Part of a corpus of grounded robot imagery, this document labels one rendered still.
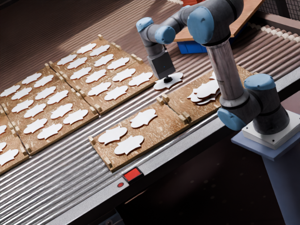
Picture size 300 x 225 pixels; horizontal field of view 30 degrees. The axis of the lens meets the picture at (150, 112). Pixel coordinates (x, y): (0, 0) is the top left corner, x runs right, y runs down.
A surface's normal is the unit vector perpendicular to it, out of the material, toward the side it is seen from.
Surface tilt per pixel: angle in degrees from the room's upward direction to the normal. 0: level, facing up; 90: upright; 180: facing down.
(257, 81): 7
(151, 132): 0
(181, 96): 0
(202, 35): 84
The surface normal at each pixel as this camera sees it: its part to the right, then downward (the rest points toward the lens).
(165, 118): -0.37, -0.81
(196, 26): -0.77, 0.47
